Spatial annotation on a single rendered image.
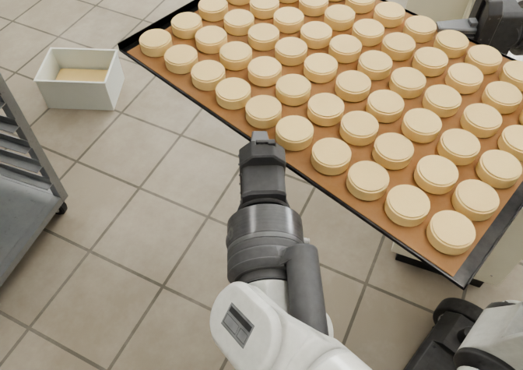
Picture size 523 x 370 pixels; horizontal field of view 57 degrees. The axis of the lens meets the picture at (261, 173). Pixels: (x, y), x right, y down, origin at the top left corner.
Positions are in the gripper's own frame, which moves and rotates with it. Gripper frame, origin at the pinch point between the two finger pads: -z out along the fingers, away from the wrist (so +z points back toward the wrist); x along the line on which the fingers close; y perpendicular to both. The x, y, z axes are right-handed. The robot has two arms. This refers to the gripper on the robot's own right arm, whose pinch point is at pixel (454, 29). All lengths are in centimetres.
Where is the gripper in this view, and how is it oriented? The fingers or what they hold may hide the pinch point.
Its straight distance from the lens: 88.8
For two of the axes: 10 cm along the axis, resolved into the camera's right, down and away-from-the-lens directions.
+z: 10.0, -0.3, 0.3
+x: 0.0, -6.0, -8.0
